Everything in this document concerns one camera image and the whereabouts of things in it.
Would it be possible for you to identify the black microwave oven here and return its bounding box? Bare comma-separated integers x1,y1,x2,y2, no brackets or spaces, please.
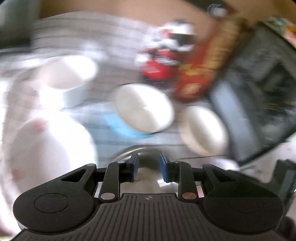
209,22,295,165

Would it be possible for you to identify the white checkered tablecloth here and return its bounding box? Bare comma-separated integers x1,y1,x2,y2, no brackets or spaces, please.
1,11,207,168

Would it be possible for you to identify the red white toy robot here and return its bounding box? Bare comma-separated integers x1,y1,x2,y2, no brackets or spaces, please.
135,19,195,83

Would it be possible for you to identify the blue enamel bowl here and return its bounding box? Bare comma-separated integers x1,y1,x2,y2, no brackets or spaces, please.
105,83,175,138

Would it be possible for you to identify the red snack bag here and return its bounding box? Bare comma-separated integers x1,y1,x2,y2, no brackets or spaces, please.
173,16,245,102

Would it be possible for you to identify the white paper bowl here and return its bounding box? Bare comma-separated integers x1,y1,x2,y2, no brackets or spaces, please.
34,55,99,90

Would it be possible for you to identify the cream small bowl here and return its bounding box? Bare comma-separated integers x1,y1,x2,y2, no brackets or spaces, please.
178,105,229,156

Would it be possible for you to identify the white plate with pink pattern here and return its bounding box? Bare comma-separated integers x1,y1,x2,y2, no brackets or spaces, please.
1,113,98,235

